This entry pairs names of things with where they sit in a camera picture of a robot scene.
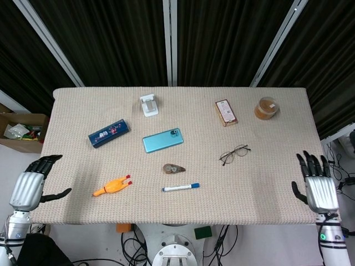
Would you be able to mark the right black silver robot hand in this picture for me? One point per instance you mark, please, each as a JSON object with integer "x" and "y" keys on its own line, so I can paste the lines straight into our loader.
{"x": 321, "y": 194}

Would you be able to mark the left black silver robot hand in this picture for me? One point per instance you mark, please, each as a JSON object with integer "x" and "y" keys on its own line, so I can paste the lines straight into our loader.
{"x": 26, "y": 191}

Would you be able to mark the wire frame eyeglasses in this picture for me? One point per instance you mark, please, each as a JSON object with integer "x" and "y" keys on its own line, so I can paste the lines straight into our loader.
{"x": 228, "y": 156}

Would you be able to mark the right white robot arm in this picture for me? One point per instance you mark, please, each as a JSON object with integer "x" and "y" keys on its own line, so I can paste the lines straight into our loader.
{"x": 331, "y": 243}

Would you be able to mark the brown cardboard box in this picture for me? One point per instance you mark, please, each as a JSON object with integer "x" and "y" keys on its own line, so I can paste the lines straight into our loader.
{"x": 16, "y": 147}

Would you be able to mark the clear plastic bag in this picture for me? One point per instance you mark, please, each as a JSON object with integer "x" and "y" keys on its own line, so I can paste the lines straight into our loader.
{"x": 14, "y": 130}

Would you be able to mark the black cloth bundle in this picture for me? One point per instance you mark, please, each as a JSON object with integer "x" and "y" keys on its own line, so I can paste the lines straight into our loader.
{"x": 41, "y": 252}

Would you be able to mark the yellow rubber chicken toy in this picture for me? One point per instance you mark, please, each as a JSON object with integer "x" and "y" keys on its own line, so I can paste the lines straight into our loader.
{"x": 111, "y": 188}

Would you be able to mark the clear jar of rubber bands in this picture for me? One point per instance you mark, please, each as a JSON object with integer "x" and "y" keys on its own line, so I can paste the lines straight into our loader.
{"x": 266, "y": 109}

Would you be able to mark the dark blue pencil box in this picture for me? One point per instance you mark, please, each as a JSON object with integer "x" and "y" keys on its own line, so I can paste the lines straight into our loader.
{"x": 109, "y": 133}

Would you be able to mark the orange block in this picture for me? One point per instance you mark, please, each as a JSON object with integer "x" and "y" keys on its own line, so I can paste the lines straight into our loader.
{"x": 123, "y": 227}

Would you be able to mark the green block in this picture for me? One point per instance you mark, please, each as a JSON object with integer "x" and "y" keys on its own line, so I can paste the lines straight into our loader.
{"x": 203, "y": 232}

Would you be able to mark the red yellow cardboard packet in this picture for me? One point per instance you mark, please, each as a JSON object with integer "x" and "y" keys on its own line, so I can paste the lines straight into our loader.
{"x": 226, "y": 112}

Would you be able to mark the beige woven tablecloth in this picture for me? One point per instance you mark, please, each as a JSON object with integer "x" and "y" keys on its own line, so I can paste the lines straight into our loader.
{"x": 194, "y": 205}

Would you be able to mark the black curtain panel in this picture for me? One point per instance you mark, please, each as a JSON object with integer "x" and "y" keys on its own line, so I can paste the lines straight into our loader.
{"x": 327, "y": 55}
{"x": 111, "y": 41}
{"x": 222, "y": 41}
{"x": 16, "y": 55}

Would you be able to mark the blue white marker pen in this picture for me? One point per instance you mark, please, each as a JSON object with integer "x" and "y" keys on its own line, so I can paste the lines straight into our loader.
{"x": 180, "y": 187}

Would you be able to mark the teal smartphone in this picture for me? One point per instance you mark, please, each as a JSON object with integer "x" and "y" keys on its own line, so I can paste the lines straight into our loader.
{"x": 163, "y": 140}

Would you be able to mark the brown correction tape dispenser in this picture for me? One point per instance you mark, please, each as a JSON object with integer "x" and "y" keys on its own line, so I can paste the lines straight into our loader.
{"x": 172, "y": 169}

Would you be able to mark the white phone stand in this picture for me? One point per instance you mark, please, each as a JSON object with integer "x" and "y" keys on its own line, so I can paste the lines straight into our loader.
{"x": 151, "y": 110}

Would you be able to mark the white robot torso base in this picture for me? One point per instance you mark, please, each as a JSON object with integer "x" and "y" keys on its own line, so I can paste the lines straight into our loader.
{"x": 174, "y": 235}

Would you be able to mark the white metal cart frame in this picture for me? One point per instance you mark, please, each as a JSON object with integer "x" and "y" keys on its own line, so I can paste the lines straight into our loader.
{"x": 337, "y": 135}

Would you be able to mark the white partition frame post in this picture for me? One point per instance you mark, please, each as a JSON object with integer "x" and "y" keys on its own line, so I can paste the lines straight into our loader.
{"x": 277, "y": 41}
{"x": 50, "y": 41}
{"x": 11, "y": 101}
{"x": 169, "y": 41}

